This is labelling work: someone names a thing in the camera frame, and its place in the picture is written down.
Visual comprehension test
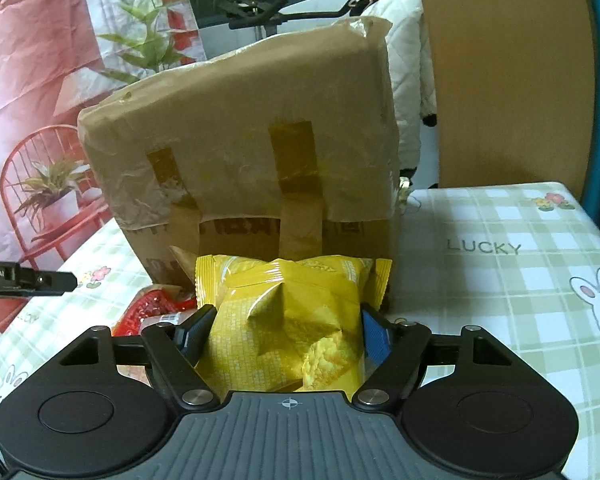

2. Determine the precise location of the red snack packet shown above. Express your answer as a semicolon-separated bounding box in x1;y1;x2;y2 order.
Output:
112;283;202;338

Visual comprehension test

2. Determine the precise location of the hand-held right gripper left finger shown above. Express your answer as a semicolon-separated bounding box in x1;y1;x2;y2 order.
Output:
59;304;221;409

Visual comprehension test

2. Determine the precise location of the white quilted jacket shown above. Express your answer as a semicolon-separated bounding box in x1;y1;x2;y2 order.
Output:
359;0;439;192

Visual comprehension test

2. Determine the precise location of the green checked tablecloth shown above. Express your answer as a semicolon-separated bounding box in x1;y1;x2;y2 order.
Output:
0;182;600;480

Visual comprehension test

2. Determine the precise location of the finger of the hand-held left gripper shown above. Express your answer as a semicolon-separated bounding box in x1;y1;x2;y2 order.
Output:
0;261;79;297

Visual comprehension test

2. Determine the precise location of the red printed wall cloth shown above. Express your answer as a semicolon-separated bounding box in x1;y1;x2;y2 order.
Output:
0;0;212;333

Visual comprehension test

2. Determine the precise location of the taped cardboard box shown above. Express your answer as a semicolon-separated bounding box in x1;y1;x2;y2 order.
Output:
77;16;402;313

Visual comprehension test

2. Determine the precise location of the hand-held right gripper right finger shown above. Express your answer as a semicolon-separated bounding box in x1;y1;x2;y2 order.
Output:
353;304;519;407

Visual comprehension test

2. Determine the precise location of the yellow snack packet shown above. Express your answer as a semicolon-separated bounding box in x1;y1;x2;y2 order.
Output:
194;254;394;394

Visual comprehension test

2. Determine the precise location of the black exercise bike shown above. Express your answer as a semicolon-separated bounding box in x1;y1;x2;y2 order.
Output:
219;0;382;42

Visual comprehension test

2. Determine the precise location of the wooden board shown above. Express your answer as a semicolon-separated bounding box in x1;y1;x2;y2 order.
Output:
412;0;595;197

